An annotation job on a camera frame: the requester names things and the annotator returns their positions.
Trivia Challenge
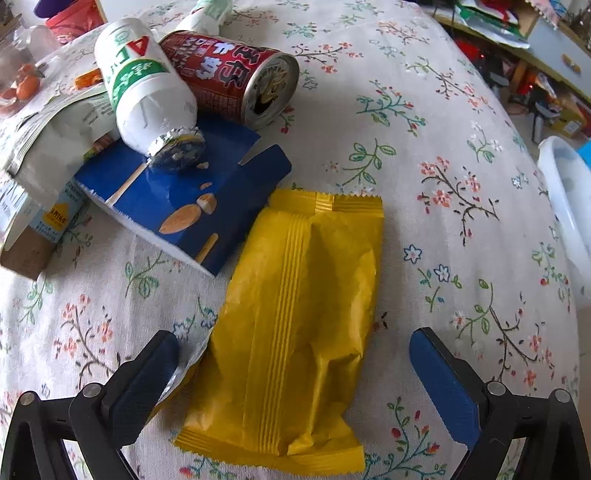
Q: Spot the floral tablecloth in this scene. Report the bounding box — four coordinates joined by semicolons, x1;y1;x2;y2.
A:
0;0;585;480

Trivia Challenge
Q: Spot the brown cardboard carton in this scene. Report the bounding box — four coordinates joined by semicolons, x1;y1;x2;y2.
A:
0;178;90;282

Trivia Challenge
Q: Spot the red plastic bag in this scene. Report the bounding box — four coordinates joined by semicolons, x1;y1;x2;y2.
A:
46;4;103;43

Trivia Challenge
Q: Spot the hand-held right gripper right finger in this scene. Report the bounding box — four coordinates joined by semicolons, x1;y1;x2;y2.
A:
409;327;591;480

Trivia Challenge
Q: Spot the wooden cabinet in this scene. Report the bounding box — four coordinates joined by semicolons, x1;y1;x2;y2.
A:
434;0;591;107

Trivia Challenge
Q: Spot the white green-label yogurt bottle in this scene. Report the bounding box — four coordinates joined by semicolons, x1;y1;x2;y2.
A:
95;18;207;172
178;0;234;35

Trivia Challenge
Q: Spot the white paper bag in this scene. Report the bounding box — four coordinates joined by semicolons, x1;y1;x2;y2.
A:
0;85;121;208

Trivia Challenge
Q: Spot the white plastic bucket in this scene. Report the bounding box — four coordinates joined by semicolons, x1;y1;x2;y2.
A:
537;135;591;282

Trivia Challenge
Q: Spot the blue snack box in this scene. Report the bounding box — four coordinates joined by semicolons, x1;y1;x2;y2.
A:
74;113;293;278

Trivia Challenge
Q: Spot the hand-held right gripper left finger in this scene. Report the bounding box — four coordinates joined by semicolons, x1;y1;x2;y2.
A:
0;330;181;480

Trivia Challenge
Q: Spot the yellow snack packet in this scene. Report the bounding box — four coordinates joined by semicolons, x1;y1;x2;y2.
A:
173;188;385;472

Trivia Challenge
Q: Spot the red drink can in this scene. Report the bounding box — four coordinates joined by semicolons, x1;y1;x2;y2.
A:
159;30;301;126

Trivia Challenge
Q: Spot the grey drawer with wooden handle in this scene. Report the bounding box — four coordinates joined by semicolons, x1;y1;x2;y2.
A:
526;9;591;100

